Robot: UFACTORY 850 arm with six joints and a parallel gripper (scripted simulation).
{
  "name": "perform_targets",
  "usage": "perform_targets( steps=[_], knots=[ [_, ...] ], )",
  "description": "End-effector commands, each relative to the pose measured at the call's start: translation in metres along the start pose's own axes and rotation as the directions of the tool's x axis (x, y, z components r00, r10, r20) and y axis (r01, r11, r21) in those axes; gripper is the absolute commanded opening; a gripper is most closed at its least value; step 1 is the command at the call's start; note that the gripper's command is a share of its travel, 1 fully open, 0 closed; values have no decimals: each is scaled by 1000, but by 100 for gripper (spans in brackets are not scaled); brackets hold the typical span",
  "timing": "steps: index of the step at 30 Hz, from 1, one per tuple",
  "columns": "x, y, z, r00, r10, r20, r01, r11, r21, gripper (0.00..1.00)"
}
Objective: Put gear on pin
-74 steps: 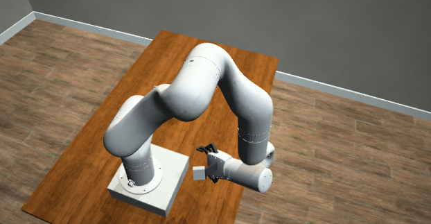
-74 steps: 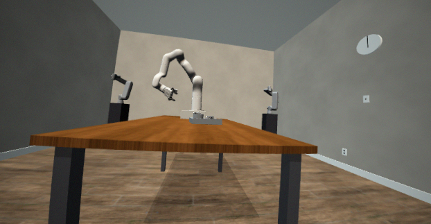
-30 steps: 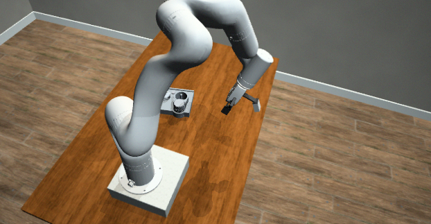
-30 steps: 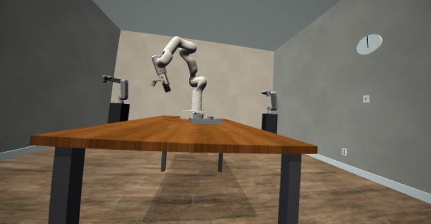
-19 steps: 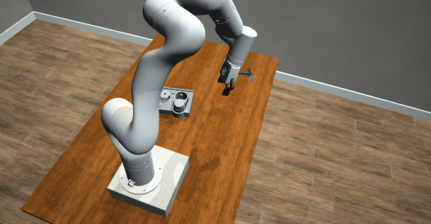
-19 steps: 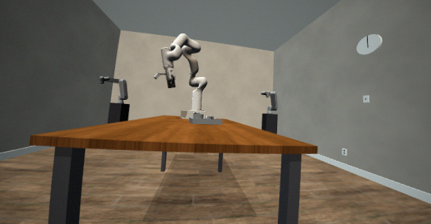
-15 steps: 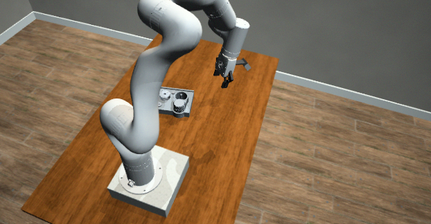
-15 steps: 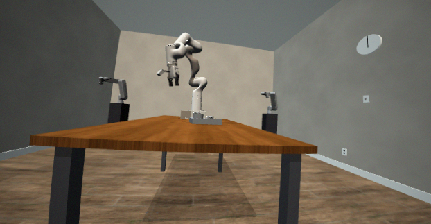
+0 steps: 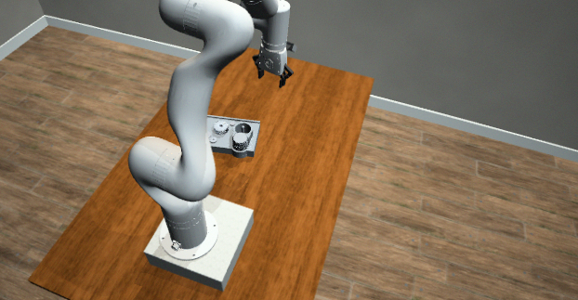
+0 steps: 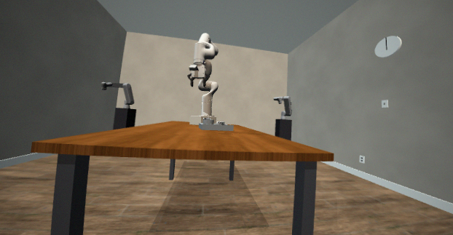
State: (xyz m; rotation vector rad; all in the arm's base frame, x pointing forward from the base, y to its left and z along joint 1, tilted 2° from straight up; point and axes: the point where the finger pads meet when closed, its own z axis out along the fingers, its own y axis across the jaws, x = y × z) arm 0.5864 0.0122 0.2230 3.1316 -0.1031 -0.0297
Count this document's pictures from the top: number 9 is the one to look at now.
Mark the silver toothed gear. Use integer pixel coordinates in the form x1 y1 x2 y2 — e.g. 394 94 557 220
214 121 229 135

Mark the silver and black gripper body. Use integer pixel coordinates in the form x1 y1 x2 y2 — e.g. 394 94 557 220
257 44 287 76

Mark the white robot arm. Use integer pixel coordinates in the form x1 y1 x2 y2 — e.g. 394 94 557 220
128 0 297 261

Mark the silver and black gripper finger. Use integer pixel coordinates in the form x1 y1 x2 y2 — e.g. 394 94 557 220
279 64 294 88
252 55 264 79

